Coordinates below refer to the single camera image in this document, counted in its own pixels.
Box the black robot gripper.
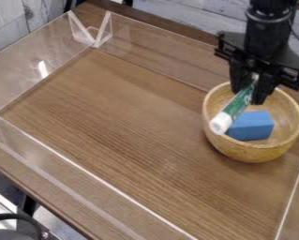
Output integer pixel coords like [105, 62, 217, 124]
[215, 8, 299, 105]

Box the green Expo marker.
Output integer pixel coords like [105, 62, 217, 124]
[210, 73, 260, 135]

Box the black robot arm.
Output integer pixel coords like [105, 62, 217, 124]
[214, 0, 299, 105]

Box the brown wooden bowl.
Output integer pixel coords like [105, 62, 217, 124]
[202, 82, 299, 163]

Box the blue rectangular block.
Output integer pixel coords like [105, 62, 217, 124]
[226, 111, 274, 141]

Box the clear acrylic corner bracket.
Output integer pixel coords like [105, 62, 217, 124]
[68, 11, 113, 49]

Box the black metal table frame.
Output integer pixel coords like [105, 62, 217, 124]
[0, 173, 60, 240]

